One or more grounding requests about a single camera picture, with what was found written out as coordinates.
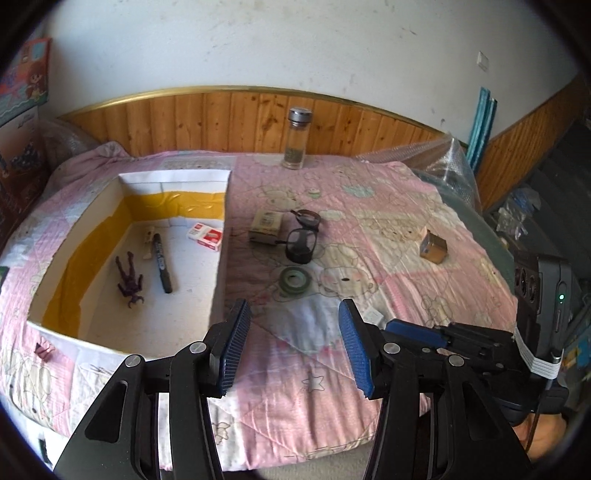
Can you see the small white box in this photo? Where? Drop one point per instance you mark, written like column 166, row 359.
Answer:
column 373, row 317

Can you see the white cardboard box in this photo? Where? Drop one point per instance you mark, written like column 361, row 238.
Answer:
column 184, row 295

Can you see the teal foam boards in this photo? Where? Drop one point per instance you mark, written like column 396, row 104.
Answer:
column 482, row 120

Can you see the dark robot toy box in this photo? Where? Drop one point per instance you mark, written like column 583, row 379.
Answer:
column 18, row 161

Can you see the black glasses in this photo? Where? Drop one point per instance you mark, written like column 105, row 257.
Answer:
column 300, row 244

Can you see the black marker pen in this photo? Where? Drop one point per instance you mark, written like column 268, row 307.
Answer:
column 162, row 267

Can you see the white wall socket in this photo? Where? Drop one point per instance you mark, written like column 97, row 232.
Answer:
column 483, row 60

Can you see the pink hair clip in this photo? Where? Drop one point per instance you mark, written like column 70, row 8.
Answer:
column 44, row 350

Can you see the purple toy figure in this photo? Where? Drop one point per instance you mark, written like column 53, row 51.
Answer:
column 129, row 279

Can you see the red staples box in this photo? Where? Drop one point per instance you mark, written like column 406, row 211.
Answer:
column 207, row 237

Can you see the colourful toy box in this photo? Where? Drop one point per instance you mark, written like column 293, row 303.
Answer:
column 27, row 78

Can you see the grey blue plastic bags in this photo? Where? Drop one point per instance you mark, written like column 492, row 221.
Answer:
column 517, row 212

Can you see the green tape roll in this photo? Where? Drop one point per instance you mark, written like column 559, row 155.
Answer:
column 284, row 281

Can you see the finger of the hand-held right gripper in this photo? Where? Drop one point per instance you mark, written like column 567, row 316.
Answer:
column 485, row 353
column 415, row 331

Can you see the beige tissue packet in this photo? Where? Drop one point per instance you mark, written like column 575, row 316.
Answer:
column 265, row 224

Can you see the person's right hand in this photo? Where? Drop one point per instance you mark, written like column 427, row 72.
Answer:
column 547, row 438

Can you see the bubble wrap sheet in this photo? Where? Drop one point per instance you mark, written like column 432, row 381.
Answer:
column 438, row 157
column 64, row 138

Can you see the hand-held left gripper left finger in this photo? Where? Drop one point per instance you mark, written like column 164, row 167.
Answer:
column 235, row 341

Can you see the small brown cardboard box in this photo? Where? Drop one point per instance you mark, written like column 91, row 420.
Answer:
column 434, row 247

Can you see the wooden headboard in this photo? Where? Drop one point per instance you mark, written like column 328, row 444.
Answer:
column 207, row 120

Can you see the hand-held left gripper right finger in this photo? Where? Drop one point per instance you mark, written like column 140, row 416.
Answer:
column 358, row 346

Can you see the glass bottle with grey lid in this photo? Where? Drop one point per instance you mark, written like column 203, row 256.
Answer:
column 296, row 143

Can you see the pink printed blanket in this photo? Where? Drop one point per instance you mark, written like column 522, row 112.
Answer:
column 323, row 369

